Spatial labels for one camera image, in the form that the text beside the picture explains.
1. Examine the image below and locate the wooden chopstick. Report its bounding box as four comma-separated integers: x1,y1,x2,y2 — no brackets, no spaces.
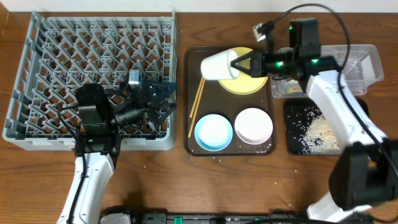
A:
189,76,205,118
187,77,205,138

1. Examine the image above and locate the dark brown serving tray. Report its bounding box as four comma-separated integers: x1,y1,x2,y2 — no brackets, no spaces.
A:
183,46,277,157

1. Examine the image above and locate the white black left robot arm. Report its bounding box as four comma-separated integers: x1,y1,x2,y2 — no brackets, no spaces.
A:
58,80,177,224

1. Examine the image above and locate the light blue bowl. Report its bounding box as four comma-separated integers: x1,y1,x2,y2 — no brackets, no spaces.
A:
194,114,233,152

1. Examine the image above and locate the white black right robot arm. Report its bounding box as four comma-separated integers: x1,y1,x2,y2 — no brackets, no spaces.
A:
231,18,397,223

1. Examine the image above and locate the pink bowl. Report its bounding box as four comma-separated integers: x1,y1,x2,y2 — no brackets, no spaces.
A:
234,108,273,145

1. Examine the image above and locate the white paper cup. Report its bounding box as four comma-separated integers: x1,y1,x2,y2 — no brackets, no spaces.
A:
200,49,239,80

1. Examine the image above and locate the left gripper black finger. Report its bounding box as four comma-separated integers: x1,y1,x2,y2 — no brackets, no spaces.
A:
141,80,177,103
147,101,177,131

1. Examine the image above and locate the clear plastic container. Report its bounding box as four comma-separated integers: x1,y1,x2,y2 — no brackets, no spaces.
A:
271,44,384,98

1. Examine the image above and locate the spilled rice food waste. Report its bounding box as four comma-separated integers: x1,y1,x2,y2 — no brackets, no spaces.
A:
285,105,341,155

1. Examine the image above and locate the black rectangular bin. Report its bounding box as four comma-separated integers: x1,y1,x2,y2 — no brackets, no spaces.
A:
283,98,371,156

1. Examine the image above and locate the grey plastic dish rack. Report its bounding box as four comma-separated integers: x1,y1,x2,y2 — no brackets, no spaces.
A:
2,12,178,151

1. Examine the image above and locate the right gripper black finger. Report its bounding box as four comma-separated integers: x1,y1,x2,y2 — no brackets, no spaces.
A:
229,63,252,78
231,51,255,66

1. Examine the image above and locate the green yellow snack wrapper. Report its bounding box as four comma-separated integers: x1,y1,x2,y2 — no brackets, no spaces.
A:
286,86,303,94

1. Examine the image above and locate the yellow round plate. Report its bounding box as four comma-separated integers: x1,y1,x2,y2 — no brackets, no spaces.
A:
217,47,269,95

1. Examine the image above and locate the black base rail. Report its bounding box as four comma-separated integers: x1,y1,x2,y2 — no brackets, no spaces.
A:
99,207,312,224

